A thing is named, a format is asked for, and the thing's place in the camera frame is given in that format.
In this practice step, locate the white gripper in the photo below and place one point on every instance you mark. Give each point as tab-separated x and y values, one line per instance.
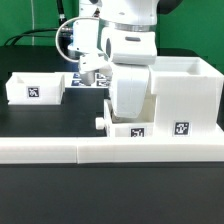
128	83

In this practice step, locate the white front drawer tray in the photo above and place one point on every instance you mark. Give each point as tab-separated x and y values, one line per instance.
142	126

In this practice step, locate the white drawer tray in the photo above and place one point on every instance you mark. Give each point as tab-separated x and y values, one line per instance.
142	126
28	88

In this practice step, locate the white drawer cabinet box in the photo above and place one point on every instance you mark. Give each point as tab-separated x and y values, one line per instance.
187	93

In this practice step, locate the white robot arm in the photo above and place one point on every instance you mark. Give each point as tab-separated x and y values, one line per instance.
121	42

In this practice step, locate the white rear drawer tray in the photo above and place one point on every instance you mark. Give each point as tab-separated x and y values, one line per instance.
28	88

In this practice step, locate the white L-shaped fence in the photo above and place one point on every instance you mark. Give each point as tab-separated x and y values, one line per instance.
87	150

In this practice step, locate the white marker base plate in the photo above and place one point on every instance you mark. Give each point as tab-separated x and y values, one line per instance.
73	80

